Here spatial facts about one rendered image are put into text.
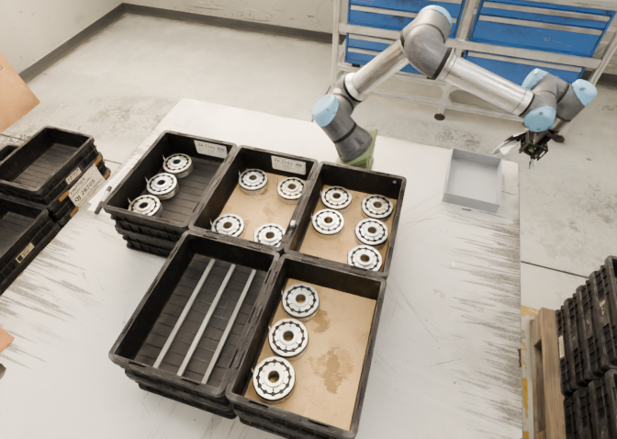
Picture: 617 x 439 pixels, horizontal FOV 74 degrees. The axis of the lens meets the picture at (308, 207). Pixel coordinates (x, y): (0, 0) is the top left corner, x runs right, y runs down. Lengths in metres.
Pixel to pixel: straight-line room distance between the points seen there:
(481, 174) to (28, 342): 1.69
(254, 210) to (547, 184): 2.11
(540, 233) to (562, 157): 0.76
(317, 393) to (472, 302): 0.60
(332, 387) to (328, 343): 0.11
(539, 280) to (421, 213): 1.06
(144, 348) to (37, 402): 0.35
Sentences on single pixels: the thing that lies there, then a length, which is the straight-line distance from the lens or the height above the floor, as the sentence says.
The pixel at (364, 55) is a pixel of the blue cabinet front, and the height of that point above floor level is 0.40.
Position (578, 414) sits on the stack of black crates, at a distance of 1.92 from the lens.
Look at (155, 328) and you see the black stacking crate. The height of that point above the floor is 0.83.
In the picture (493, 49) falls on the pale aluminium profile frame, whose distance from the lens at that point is 2.97.
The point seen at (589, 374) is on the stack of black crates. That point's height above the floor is 0.37.
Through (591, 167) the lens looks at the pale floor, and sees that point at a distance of 3.29.
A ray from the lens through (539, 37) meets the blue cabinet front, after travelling 3.00.
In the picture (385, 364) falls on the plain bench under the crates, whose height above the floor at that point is 0.70.
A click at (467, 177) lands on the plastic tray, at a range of 1.77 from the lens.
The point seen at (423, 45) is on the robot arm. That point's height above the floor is 1.30.
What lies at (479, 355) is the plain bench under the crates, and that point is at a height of 0.70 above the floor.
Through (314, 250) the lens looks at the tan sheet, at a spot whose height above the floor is 0.83.
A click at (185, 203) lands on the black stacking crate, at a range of 1.46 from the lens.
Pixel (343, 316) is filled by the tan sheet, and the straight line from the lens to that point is 1.16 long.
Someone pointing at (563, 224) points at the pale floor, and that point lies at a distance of 2.81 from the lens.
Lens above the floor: 1.87
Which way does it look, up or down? 49 degrees down
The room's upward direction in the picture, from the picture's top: 1 degrees counter-clockwise
